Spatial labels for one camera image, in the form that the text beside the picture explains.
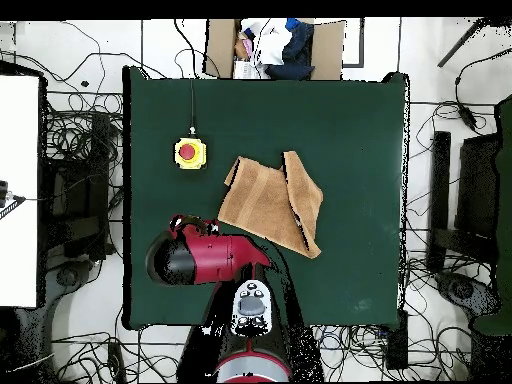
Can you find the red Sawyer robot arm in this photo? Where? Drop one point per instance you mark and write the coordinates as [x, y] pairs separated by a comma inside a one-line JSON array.
[[216, 256]]

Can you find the yellow emergency stop button box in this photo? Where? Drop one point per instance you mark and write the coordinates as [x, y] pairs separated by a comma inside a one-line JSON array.
[[190, 153]]

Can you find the tan terry towel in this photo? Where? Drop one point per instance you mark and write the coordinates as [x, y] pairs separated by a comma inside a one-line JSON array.
[[264, 204]]

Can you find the black chair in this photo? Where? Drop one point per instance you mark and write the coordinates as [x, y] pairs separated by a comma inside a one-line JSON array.
[[476, 184], [86, 192]]

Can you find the white panel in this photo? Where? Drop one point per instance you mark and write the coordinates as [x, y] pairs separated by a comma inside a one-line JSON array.
[[18, 192]]

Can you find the brown cardboard box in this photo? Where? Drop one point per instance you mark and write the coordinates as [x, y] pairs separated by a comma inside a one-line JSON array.
[[218, 48]]

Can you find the dark green table cloth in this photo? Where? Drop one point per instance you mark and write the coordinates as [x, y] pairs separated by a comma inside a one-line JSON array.
[[340, 140]]

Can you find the white garment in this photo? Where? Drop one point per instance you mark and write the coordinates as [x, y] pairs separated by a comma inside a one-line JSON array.
[[272, 44]]

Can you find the navy blue garment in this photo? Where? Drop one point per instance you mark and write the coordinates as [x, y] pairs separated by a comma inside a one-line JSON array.
[[298, 52]]

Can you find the black power strip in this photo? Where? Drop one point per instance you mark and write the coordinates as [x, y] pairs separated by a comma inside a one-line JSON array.
[[396, 344]]

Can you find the black power adapter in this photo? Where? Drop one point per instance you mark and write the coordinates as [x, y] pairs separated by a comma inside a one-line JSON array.
[[466, 116]]

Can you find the green covered furniture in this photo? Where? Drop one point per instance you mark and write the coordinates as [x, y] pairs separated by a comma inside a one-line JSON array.
[[504, 200]]

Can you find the black rod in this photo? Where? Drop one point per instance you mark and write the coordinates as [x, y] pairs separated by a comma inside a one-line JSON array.
[[460, 43]]

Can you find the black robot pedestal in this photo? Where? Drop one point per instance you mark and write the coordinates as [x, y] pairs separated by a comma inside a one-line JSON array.
[[196, 360]]

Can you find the dark rectangular frame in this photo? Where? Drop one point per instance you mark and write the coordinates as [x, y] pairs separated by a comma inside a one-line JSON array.
[[361, 44]]

